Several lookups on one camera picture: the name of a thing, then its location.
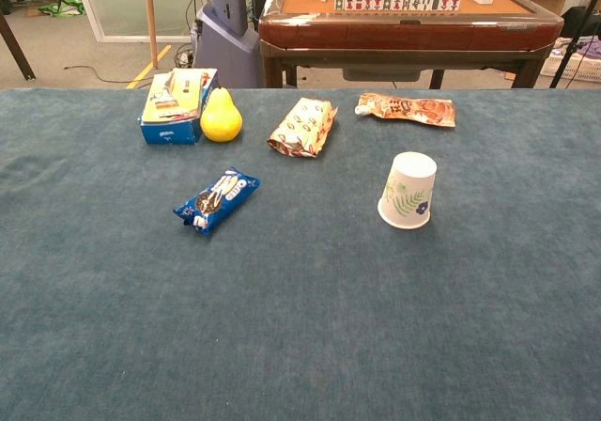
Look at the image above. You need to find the white paper cup leaf print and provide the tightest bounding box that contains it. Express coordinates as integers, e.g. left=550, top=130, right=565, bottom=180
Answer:
left=377, top=151, right=439, bottom=231

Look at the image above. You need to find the white red patterned snack bag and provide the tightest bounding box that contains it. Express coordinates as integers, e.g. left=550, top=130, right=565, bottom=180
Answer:
left=267, top=96, right=339, bottom=159

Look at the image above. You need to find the blue cookie packet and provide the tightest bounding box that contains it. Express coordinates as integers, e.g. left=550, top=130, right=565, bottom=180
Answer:
left=172, top=166, right=261, bottom=237

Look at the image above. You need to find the blue table cloth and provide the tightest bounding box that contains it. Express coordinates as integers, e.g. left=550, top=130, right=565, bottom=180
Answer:
left=0, top=86, right=601, bottom=421

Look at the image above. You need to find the yellow pear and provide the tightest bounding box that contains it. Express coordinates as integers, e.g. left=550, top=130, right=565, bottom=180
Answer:
left=199, top=85, right=244, bottom=143

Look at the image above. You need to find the orange spouted drink pouch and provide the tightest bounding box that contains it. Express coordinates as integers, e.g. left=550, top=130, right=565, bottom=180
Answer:
left=354, top=92, right=457, bottom=129

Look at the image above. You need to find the razor blister pack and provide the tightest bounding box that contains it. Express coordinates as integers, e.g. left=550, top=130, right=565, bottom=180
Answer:
left=141, top=68, right=206, bottom=124
left=139, top=67, right=220, bottom=146

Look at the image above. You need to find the wooden mahjong table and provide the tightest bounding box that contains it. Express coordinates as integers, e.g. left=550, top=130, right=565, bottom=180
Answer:
left=257, top=0, right=564, bottom=89

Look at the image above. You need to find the mahjong tile row face up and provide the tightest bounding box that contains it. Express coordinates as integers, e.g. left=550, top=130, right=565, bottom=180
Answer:
left=333, top=0, right=462, bottom=12

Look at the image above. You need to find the wooden pole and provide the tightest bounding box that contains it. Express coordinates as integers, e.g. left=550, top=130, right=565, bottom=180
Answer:
left=143, top=0, right=160, bottom=70

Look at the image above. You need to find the green bag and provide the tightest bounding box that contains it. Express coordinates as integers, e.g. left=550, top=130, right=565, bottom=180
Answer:
left=38, top=0, right=85, bottom=17

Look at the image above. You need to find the white plastic basket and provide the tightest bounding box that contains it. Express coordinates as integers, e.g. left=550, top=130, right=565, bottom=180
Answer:
left=539, top=47, right=601, bottom=83

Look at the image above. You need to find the black tripod stand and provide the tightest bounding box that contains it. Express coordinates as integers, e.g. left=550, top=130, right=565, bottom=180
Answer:
left=548, top=0, right=601, bottom=88

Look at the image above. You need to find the dark table leg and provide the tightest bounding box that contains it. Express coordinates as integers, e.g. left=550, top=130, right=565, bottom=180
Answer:
left=0, top=11, right=38, bottom=82

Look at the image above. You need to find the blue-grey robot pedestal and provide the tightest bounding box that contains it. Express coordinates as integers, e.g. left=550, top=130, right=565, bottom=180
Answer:
left=192, top=0, right=264, bottom=88

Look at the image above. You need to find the black floor cable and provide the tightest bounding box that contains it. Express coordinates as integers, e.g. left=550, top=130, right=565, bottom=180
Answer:
left=63, top=65, right=142, bottom=85

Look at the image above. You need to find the glass door white frame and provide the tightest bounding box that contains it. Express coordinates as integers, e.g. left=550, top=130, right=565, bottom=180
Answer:
left=69, top=0, right=198, bottom=44

